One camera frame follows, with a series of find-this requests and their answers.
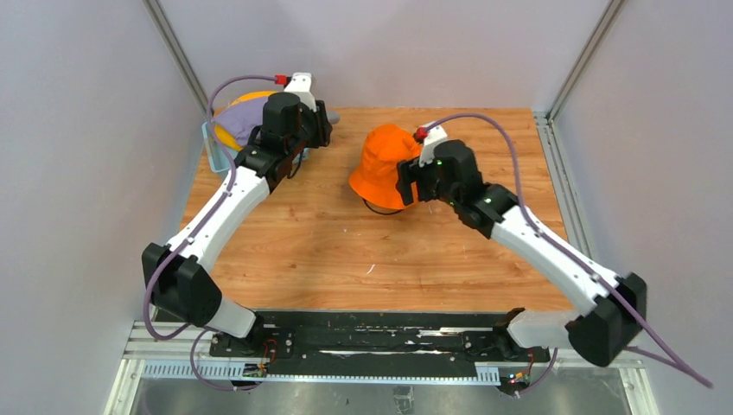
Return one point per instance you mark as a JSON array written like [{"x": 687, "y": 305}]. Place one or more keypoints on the yellow bucket hat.
[{"x": 240, "y": 100}]

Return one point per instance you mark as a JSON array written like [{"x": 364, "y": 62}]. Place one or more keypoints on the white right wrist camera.
[{"x": 432, "y": 137}]

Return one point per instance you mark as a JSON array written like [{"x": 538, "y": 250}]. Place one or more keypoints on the lavender bucket hat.
[{"x": 243, "y": 120}]

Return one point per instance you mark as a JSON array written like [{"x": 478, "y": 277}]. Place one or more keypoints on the orange bucket hat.
[{"x": 375, "y": 177}]

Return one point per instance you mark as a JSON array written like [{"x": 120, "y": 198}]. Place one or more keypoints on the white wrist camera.
[
  {"x": 300, "y": 85},
  {"x": 432, "y": 137}
]

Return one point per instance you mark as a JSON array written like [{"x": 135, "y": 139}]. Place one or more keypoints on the teal plastic basket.
[{"x": 216, "y": 155}]

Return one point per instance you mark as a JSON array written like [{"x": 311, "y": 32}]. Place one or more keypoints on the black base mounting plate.
[{"x": 369, "y": 345}]

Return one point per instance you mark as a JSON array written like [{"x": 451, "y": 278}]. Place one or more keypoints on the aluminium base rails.
[{"x": 161, "y": 378}]

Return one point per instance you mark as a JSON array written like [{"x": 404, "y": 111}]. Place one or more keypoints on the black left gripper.
[{"x": 321, "y": 126}]

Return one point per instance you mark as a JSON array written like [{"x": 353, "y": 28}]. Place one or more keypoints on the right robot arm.
[{"x": 606, "y": 306}]

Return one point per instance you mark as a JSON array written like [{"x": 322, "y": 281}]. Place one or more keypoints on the left aluminium corner rail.
[{"x": 160, "y": 19}]

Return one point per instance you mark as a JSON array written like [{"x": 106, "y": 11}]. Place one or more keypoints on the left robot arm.
[{"x": 176, "y": 274}]

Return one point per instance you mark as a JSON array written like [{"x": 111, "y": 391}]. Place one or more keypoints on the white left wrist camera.
[{"x": 300, "y": 85}]

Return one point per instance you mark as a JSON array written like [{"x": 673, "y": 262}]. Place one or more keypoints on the black wire hat stand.
[{"x": 382, "y": 211}]

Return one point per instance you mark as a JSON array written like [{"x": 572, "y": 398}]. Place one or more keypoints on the grey bucket hat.
[{"x": 333, "y": 117}]

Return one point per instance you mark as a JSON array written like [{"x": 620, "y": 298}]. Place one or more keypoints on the aluminium corner frame rail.
[{"x": 546, "y": 122}]

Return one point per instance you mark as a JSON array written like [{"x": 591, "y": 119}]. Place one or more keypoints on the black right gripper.
[{"x": 410, "y": 171}]

